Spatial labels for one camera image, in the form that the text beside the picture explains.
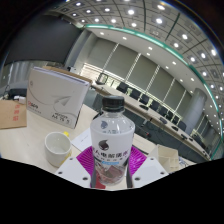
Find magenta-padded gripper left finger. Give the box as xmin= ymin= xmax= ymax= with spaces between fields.
xmin=54 ymin=145 xmax=97 ymax=188

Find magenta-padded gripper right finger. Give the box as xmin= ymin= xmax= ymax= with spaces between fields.
xmin=126 ymin=145 xmax=169 ymax=188

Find clear plastic water bottle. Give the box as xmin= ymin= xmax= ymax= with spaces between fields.
xmin=89 ymin=95 xmax=136 ymax=186

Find white open organizer box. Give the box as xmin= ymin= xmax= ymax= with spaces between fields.
xmin=148 ymin=143 xmax=183 ymax=172

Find white ceramic cup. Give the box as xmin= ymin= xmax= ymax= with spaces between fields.
xmin=44 ymin=131 xmax=73 ymax=168

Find long curved conference desk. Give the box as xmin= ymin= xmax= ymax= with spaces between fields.
xmin=91 ymin=81 xmax=209 ymax=161

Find row of black office chairs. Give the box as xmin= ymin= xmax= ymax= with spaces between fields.
xmin=115 ymin=81 xmax=214 ymax=151

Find white paper ream box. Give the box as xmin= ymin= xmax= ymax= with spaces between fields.
xmin=26 ymin=66 xmax=91 ymax=130

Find brown paper envelope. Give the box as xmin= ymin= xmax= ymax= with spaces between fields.
xmin=0 ymin=99 xmax=28 ymax=130

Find black flat device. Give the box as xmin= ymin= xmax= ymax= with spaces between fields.
xmin=8 ymin=88 xmax=28 ymax=101

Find round ceiling lights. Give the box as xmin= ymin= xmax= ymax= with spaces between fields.
xmin=64 ymin=0 xmax=224 ymax=111

